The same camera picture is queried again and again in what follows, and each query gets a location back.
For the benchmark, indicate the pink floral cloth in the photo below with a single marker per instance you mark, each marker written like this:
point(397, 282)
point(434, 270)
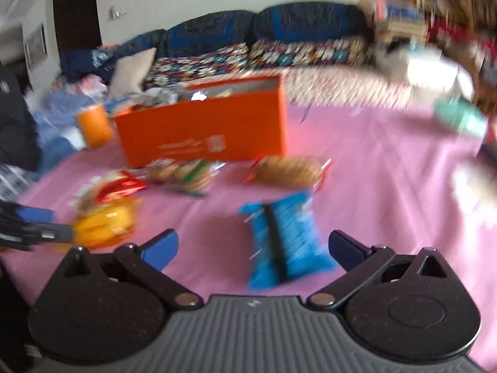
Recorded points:
point(87, 85)

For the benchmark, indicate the black jacket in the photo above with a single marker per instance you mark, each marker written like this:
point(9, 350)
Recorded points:
point(15, 124)

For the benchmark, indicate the dark blue clothes pile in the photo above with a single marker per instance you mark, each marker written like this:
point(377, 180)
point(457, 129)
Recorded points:
point(85, 62)

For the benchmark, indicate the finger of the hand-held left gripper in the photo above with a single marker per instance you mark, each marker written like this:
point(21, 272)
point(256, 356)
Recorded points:
point(35, 214)
point(50, 235)

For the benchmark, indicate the wicker chair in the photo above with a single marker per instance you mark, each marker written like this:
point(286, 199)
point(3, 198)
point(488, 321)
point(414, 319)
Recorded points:
point(487, 81)

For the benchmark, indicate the pink tablecloth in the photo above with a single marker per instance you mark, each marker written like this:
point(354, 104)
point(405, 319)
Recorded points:
point(388, 186)

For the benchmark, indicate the green and white biscuit packet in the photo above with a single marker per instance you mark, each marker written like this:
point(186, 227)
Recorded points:
point(178, 171)

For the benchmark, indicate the dark wooden door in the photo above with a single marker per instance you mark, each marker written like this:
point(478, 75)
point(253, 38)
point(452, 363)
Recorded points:
point(77, 23)

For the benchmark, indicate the red and yellow snack packet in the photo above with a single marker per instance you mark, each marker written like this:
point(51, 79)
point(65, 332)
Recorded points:
point(116, 187)

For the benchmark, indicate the red-ended biscuit packet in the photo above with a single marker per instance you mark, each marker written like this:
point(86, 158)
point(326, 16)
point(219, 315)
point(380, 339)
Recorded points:
point(287, 171)

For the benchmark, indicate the floral cushion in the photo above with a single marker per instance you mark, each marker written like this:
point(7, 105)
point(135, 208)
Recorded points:
point(310, 52)
point(194, 64)

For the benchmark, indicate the teal tissue pack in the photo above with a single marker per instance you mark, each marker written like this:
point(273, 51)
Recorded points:
point(460, 118)

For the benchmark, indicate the beige pillow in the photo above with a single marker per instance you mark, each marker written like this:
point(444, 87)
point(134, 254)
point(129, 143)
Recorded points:
point(130, 72)

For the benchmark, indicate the wall switch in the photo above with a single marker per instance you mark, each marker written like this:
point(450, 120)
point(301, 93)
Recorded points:
point(117, 12)

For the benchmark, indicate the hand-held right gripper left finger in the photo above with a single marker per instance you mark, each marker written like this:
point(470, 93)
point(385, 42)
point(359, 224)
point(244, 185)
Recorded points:
point(161, 248)

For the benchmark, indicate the red cloth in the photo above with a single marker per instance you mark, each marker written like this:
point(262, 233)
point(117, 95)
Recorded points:
point(458, 33)

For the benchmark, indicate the blue patterned sofa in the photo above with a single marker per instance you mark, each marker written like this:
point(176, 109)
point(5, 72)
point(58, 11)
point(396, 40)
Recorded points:
point(233, 27)

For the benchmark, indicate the blue and white carton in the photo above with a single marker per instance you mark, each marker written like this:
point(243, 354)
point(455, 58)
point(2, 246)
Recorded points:
point(400, 9)

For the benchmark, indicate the framed wall picture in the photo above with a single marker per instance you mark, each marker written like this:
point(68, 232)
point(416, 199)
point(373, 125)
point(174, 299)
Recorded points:
point(35, 46)

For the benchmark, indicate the orange cup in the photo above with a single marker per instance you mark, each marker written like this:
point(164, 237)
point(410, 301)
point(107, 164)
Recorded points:
point(95, 126)

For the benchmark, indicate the small yellow snack packet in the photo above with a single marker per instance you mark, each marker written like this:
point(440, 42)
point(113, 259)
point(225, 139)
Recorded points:
point(105, 223)

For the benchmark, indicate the white quilted sofa cover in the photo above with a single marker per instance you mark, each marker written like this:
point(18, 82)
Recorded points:
point(341, 83)

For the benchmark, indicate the blue cream cookie packet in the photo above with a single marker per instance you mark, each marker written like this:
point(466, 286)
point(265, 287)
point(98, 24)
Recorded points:
point(295, 237)

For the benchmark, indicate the orange cardboard box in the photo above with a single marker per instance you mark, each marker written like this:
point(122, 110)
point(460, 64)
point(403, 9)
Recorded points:
point(202, 128)

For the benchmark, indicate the blue striped cloth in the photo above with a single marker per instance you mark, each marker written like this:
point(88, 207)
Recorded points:
point(54, 124)

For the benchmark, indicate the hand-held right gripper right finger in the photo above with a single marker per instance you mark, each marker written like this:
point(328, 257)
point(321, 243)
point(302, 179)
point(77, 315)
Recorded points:
point(343, 246)

